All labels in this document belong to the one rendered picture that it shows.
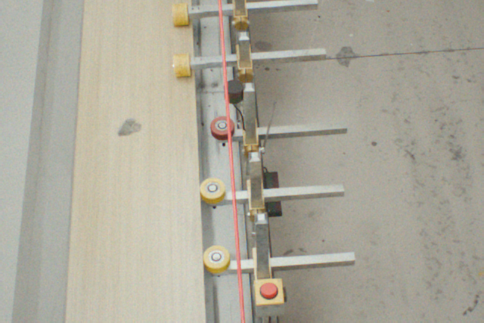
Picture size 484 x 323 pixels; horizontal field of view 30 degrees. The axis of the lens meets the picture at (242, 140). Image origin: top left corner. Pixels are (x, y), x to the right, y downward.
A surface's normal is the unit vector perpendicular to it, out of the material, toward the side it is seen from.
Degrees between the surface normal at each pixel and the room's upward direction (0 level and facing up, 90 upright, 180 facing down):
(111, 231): 0
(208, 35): 0
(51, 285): 61
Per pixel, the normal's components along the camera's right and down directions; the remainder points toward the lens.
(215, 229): -0.04, -0.62
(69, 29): 0.85, -0.37
